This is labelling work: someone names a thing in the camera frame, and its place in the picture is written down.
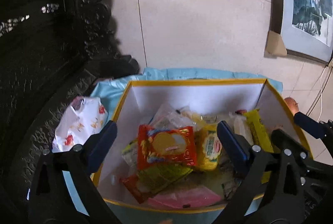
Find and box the yellow cheese stick packet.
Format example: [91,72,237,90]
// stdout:
[243,108,275,184]

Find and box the red biscuit packet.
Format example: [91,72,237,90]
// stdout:
[137,125,197,170]

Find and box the yellow green snack bag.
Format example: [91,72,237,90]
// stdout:
[194,124,222,171]

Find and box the clear rice cracker packet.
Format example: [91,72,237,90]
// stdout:
[229,112,254,146]

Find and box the white tissue pack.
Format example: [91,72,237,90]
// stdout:
[52,96,108,152]

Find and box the pink snack packet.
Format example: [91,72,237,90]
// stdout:
[147,185,222,210]

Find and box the light blue table mat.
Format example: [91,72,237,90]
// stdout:
[61,66,285,224]

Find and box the green yellow snack packet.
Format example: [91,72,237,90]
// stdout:
[137,164,193,194]

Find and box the yellow cardboard box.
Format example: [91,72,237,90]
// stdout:
[91,78,314,215]

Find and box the framed lotus painting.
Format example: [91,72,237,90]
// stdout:
[266,0,332,64]

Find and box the dark carved wooden chair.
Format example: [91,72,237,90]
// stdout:
[1,0,139,223]

